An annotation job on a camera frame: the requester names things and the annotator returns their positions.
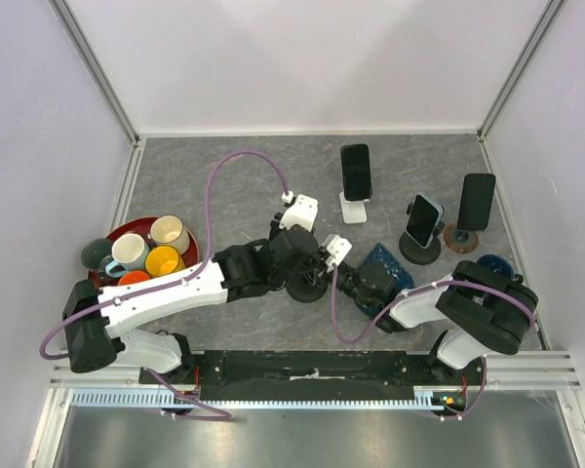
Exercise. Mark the black round stand right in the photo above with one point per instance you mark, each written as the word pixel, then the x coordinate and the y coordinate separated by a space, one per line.
pixel 418 255

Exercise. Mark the black round phone stand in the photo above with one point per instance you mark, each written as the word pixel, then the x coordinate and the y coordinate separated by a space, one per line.
pixel 301 292

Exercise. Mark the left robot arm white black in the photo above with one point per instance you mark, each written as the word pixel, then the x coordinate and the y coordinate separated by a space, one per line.
pixel 103 327

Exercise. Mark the blue leaf-shaped plate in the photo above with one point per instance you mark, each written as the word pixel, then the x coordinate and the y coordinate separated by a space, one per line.
pixel 392 265

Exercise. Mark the wooden round phone stand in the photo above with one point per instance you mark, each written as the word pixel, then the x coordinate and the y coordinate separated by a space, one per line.
pixel 460 241

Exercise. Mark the white mug blue handle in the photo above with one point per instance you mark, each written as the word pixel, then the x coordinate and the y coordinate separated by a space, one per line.
pixel 128 253

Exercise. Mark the black phone on wooden stand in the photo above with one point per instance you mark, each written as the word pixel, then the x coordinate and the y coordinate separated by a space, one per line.
pixel 475 203

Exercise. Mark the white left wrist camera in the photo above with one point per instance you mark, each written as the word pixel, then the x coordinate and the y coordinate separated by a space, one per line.
pixel 301 210

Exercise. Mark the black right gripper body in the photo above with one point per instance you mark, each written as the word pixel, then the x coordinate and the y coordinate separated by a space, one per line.
pixel 345 278

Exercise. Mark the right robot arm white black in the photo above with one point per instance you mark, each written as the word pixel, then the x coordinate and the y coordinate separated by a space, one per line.
pixel 490 312

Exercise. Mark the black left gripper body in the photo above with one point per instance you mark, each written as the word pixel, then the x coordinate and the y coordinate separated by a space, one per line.
pixel 275 227

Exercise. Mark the light blue cable duct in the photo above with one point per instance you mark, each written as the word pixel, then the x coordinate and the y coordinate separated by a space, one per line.
pixel 158 398

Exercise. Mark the yellow cup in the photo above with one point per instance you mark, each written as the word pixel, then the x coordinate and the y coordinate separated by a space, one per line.
pixel 163 261

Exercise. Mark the dark blue mug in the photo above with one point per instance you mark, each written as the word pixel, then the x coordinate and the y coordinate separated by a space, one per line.
pixel 500 265

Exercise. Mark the beige mug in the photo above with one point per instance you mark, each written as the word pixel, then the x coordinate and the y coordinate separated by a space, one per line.
pixel 169 230

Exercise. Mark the white phone stand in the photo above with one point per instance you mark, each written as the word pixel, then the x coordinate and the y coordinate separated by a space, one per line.
pixel 353 212

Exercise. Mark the orange cup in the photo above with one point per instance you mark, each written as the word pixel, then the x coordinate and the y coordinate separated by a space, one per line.
pixel 133 277

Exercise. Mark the dark green mug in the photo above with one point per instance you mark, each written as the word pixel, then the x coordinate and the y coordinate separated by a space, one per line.
pixel 97 254

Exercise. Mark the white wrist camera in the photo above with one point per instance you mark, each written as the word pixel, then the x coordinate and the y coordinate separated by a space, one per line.
pixel 337 249
pixel 301 210

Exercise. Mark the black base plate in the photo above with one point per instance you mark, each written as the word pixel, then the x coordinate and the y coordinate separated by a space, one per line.
pixel 319 374

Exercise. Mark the black phone on white stand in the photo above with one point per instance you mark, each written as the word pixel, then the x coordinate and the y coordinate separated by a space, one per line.
pixel 356 172

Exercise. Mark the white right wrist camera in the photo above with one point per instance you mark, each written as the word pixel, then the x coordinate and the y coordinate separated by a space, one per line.
pixel 337 249

